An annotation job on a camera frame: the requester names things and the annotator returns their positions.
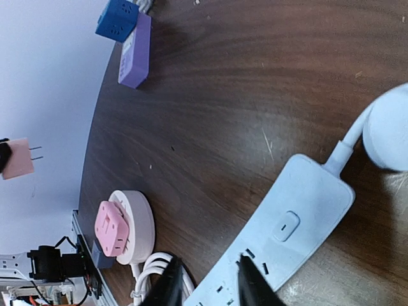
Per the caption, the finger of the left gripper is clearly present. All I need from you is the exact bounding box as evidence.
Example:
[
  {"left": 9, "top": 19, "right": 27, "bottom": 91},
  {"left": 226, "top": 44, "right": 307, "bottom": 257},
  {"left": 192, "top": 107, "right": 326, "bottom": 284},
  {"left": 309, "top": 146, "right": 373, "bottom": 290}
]
[{"left": 0, "top": 138, "right": 12, "bottom": 173}]

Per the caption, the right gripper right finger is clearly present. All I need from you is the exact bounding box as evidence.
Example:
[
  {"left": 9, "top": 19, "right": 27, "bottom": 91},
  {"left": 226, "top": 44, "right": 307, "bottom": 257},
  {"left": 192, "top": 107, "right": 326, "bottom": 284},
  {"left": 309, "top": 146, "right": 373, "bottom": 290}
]
[{"left": 238, "top": 255, "right": 286, "bottom": 306}]

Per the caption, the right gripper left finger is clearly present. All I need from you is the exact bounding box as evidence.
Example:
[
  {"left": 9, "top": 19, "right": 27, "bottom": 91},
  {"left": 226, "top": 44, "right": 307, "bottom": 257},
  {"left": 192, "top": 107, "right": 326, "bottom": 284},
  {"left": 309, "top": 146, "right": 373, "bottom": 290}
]
[{"left": 141, "top": 257, "right": 183, "bottom": 306}]

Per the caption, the salmon pink plug charger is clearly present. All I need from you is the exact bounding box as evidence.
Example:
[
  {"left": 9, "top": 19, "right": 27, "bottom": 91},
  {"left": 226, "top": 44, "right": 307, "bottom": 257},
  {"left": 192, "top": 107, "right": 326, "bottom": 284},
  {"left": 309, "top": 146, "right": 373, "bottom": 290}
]
[{"left": 1, "top": 138, "right": 43, "bottom": 180}]

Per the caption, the round pink power socket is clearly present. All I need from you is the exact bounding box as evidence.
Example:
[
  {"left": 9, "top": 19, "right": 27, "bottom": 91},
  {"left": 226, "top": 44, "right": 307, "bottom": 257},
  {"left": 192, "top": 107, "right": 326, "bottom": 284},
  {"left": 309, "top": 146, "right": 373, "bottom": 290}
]
[{"left": 108, "top": 190, "right": 195, "bottom": 306}]

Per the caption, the dark navy plug charger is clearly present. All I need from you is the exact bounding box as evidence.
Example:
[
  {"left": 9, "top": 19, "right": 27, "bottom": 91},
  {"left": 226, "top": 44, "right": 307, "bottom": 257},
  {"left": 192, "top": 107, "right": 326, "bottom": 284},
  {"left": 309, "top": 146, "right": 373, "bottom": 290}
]
[{"left": 91, "top": 240, "right": 115, "bottom": 269}]

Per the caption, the pink square plug adapter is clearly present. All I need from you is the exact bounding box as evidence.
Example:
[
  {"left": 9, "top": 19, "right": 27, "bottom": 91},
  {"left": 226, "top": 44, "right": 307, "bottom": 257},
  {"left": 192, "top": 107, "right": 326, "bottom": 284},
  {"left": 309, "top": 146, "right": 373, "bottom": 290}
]
[{"left": 94, "top": 201, "right": 129, "bottom": 257}]

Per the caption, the light blue power strip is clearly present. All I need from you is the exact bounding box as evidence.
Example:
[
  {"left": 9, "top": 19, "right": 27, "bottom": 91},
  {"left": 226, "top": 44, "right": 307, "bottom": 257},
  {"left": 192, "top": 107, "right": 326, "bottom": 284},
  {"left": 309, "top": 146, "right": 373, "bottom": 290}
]
[{"left": 186, "top": 84, "right": 407, "bottom": 305}]

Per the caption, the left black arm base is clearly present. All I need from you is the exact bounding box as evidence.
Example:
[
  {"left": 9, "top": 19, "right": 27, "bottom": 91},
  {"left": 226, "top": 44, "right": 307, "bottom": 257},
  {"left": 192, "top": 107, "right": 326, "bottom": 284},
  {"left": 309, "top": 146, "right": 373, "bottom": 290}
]
[{"left": 27, "top": 235, "right": 102, "bottom": 299}]

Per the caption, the blue cube socket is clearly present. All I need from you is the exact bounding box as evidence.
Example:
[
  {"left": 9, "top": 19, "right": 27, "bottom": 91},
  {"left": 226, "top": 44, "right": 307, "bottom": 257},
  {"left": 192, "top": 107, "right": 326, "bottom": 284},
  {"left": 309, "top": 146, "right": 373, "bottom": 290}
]
[{"left": 95, "top": 0, "right": 139, "bottom": 43}]

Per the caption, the purple power strip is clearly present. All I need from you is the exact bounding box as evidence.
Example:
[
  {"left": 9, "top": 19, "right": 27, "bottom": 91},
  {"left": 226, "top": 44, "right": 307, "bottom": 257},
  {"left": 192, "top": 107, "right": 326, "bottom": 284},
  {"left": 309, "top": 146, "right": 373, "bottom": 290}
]
[{"left": 118, "top": 13, "right": 152, "bottom": 89}]

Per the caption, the white cable back left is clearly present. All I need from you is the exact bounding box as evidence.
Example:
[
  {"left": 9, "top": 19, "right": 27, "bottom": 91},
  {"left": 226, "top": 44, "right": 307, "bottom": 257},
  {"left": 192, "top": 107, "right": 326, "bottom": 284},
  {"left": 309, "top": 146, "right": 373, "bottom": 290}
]
[{"left": 133, "top": 0, "right": 157, "bottom": 14}]

